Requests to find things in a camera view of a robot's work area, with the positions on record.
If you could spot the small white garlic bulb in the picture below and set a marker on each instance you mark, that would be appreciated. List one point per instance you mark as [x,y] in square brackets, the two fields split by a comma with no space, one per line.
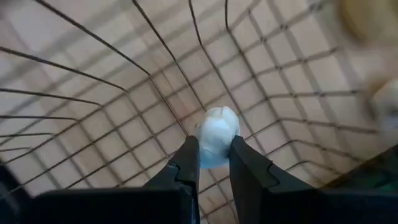
[217,133]

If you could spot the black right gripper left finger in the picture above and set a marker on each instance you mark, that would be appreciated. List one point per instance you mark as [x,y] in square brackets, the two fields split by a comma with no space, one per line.
[189,161]

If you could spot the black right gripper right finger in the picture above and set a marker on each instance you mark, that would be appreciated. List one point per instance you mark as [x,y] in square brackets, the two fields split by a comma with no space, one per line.
[248,174]

